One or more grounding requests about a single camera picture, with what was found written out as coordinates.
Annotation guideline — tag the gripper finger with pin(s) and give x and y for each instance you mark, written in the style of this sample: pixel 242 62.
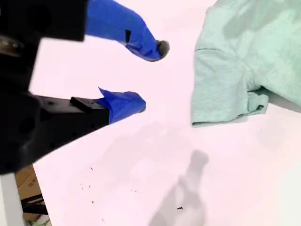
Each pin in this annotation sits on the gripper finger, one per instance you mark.
pixel 122 106
pixel 122 26

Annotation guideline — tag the pale green T-shirt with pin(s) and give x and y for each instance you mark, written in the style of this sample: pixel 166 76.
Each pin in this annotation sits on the pale green T-shirt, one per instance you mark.
pixel 223 82

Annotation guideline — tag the brown cardboard box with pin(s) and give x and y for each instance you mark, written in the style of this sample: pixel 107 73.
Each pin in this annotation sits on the brown cardboard box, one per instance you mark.
pixel 27 183

